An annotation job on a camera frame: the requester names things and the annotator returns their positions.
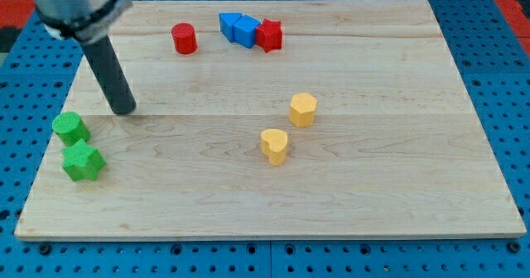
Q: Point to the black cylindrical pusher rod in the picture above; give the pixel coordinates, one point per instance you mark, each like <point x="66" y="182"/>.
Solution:
<point x="109" y="74"/>

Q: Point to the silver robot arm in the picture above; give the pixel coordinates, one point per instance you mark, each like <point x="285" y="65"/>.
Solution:
<point x="88" y="22"/>

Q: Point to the yellow heart block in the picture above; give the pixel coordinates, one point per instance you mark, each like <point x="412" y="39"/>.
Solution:
<point x="273" y="145"/>

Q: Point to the green cylinder block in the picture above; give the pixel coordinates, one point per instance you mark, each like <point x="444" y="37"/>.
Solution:
<point x="70" y="128"/>

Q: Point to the red cylinder block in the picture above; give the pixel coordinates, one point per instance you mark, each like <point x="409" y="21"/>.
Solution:
<point x="184" y="38"/>

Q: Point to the green star block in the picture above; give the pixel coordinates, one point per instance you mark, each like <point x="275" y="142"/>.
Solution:
<point x="82" y="161"/>

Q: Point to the blue triangle block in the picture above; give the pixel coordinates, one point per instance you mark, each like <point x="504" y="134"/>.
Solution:
<point x="226" y="24"/>

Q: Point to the blue cube block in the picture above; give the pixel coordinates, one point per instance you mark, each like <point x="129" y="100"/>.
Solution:
<point x="244" y="31"/>

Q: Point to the wooden board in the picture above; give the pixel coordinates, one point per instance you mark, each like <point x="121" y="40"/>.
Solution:
<point x="396" y="150"/>

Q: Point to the red star block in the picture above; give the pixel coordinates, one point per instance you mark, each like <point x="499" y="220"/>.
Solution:
<point x="269" y="35"/>

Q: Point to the yellow hexagon block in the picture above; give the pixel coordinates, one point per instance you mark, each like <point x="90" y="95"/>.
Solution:
<point x="303" y="109"/>

